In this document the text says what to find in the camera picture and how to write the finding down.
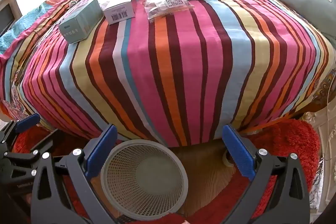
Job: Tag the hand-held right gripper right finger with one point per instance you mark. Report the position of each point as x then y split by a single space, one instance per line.
239 153

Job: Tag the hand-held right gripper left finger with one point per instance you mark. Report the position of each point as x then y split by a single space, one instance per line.
103 150

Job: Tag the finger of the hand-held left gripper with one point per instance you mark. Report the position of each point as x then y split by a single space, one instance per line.
27 122
46 141

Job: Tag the grey mesh wastebasket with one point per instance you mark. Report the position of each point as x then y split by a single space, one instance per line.
144 187

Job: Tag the red shaggy rug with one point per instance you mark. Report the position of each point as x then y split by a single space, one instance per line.
288 140

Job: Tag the folded turquoise orange quilt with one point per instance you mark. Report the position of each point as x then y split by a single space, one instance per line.
18 27

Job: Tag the teal cardboard box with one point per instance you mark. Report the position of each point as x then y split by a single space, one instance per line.
78 22

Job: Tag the white barcode box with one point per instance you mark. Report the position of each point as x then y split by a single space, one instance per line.
118 7

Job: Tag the clear plastic bag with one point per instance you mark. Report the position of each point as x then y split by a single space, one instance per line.
165 5

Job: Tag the white carved bed frame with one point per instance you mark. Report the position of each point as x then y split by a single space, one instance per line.
325 134

